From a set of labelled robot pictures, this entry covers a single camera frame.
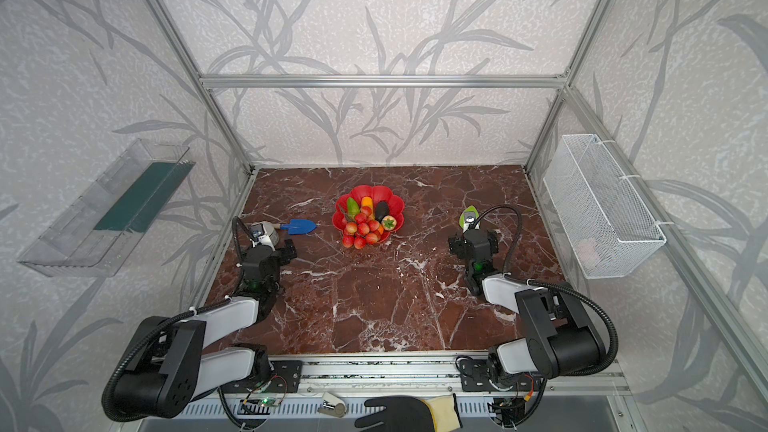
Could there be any clear plastic wall bin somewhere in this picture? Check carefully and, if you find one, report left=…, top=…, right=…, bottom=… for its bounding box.
left=18, top=139, right=195, bottom=278

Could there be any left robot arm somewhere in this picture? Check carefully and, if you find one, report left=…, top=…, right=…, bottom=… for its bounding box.
left=101, top=239, right=297, bottom=422

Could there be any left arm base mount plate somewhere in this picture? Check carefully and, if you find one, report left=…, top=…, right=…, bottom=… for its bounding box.
left=237, top=360, right=303, bottom=394

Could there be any green plastic scoop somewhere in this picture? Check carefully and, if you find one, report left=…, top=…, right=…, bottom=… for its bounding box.
left=459, top=206, right=480, bottom=232

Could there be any red fake grape bunch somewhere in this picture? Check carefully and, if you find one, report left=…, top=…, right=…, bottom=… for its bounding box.
left=336, top=207, right=388, bottom=250

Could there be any red flower-shaped fruit bowl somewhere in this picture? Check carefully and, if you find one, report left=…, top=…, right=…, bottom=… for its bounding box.
left=332, top=185, right=405, bottom=246

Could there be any white wire wall basket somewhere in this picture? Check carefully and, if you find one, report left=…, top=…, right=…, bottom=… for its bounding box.
left=543, top=134, right=666, bottom=279

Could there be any silver metal cup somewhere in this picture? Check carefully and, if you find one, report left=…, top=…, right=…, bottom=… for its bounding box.
left=248, top=221, right=280, bottom=250

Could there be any green circuit board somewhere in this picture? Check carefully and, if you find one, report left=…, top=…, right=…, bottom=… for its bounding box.
left=241, top=397, right=283, bottom=409

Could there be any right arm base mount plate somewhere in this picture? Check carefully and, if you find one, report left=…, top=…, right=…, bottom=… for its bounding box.
left=454, top=355, right=541, bottom=394

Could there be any black gloved hand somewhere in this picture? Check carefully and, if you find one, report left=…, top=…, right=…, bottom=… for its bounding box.
left=354, top=396, right=435, bottom=432

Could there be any small metal clip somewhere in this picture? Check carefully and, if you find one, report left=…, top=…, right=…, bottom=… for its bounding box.
left=317, top=392, right=348, bottom=418

